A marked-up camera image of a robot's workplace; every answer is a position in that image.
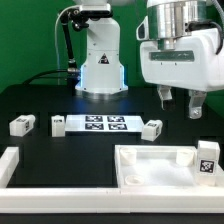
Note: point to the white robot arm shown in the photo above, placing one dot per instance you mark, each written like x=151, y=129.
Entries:
x=168, y=21

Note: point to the white square tabletop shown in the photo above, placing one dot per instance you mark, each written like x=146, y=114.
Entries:
x=165, y=166

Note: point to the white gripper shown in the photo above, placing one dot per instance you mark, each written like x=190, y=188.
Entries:
x=193, y=65

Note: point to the white U-shaped fence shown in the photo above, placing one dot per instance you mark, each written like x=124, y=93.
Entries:
x=198, y=199

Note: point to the white plate with markers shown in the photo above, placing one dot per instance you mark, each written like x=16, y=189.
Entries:
x=103, y=123

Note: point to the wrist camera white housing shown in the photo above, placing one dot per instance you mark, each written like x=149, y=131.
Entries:
x=142, y=31

